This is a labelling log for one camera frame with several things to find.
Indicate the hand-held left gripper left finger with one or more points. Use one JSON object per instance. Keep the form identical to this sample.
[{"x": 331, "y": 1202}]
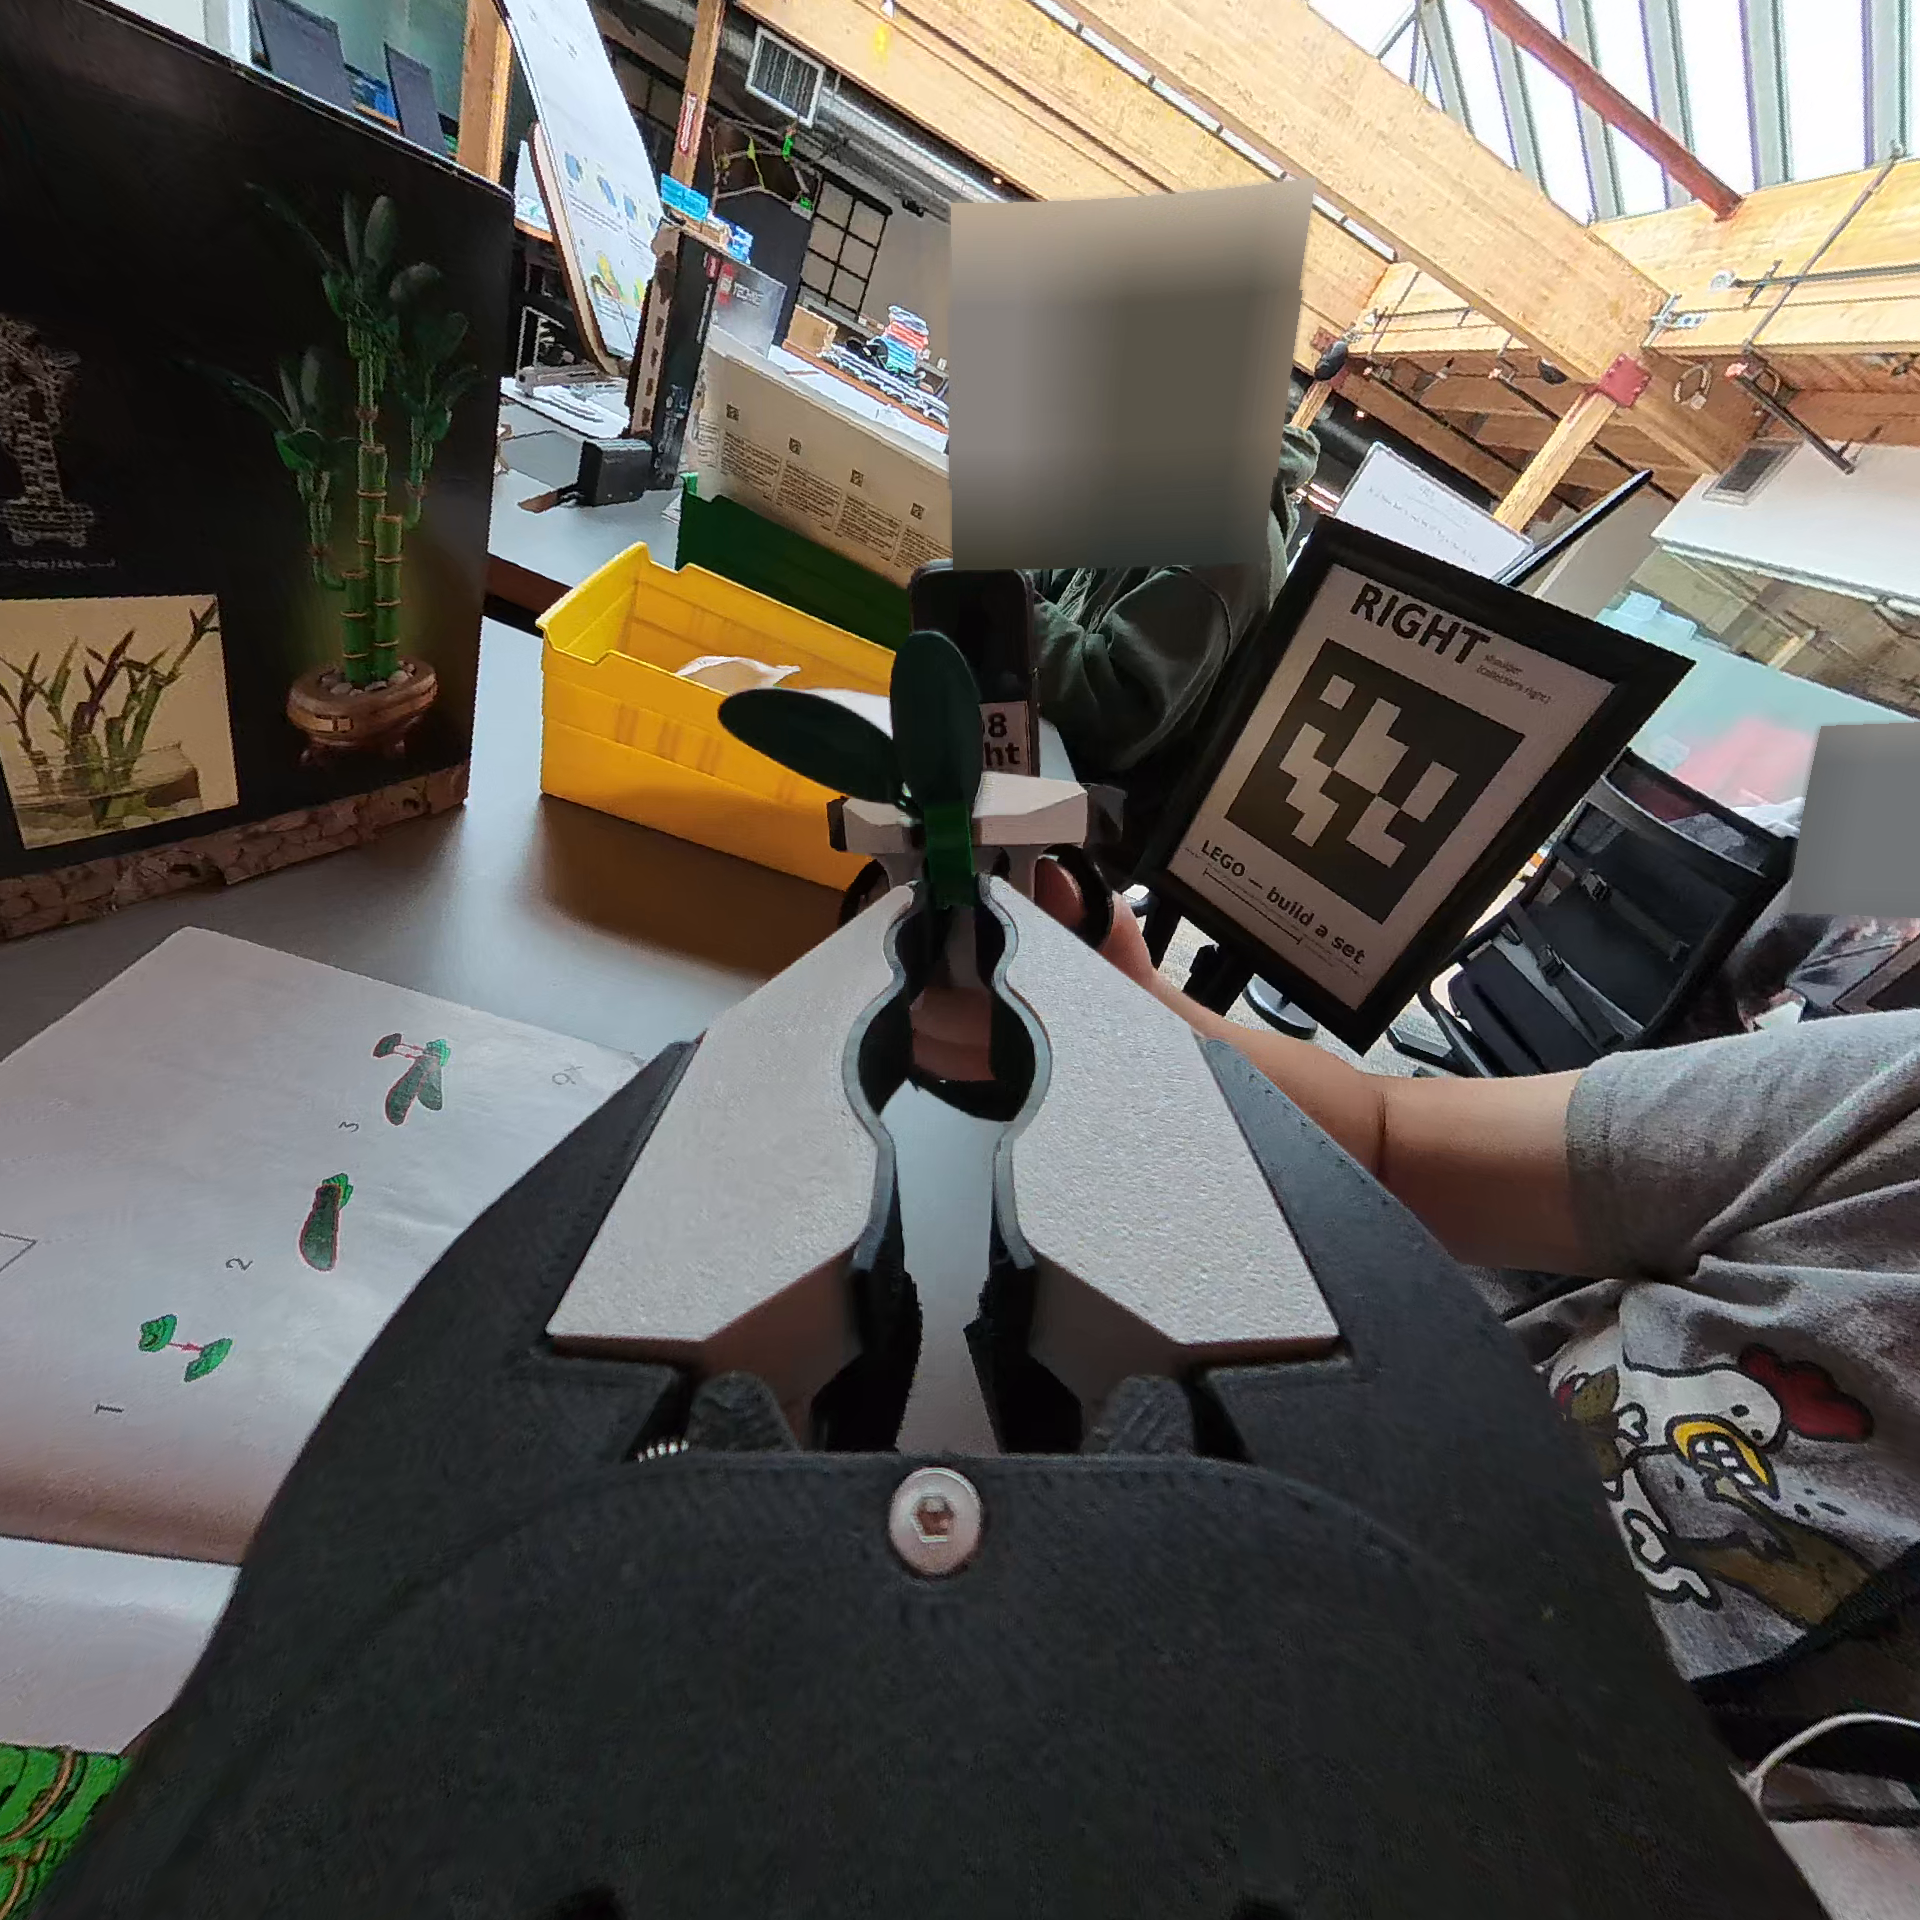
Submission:
[{"x": 735, "y": 1187}]

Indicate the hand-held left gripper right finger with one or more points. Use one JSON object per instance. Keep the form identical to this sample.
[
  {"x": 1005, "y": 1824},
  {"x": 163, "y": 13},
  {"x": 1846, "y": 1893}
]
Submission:
[{"x": 1153, "y": 1187}]

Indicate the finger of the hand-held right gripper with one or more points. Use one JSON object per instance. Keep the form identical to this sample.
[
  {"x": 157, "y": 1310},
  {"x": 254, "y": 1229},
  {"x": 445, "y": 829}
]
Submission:
[
  {"x": 871, "y": 825},
  {"x": 1035, "y": 812}
]

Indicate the green toy leaf assembly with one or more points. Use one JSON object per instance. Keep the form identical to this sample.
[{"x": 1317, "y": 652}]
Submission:
[{"x": 937, "y": 720}]

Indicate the person's right forearm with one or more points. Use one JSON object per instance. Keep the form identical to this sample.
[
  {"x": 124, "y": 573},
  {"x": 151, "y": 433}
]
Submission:
[{"x": 1426, "y": 1141}]

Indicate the black toy set box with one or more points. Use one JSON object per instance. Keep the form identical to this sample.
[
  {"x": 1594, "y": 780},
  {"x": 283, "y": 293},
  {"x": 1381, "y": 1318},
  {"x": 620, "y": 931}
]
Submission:
[{"x": 226, "y": 453}]

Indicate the person's right hand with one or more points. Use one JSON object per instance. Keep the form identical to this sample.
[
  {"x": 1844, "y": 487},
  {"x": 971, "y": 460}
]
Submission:
[{"x": 1060, "y": 892}]

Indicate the white plastic bag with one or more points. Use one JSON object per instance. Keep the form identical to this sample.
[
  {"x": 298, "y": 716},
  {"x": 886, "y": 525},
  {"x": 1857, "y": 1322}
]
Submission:
[{"x": 735, "y": 675}]

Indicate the green plastic bin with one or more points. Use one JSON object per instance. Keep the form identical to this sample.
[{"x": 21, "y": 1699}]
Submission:
[{"x": 782, "y": 564}]

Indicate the pale printed cardboard box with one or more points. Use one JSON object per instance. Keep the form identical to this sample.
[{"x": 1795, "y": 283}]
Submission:
[{"x": 812, "y": 466}]

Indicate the yellow plastic bin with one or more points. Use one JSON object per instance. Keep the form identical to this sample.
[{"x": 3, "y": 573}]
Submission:
[{"x": 645, "y": 707}]

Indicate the black framed marker sign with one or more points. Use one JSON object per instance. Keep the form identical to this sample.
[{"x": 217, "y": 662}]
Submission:
[{"x": 1394, "y": 781}]

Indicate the small black table device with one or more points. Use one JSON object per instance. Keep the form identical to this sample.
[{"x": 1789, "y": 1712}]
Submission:
[{"x": 616, "y": 470}]

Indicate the building instruction booklet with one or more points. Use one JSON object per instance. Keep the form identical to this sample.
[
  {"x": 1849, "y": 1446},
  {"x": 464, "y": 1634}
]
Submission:
[{"x": 226, "y": 1199}]

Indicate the black office chair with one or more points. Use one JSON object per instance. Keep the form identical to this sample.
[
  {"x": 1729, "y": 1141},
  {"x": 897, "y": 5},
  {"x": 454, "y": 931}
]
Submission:
[{"x": 1620, "y": 931}]

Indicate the tilted instruction board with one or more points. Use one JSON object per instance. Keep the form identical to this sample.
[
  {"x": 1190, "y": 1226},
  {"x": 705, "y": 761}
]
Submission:
[{"x": 587, "y": 150}]

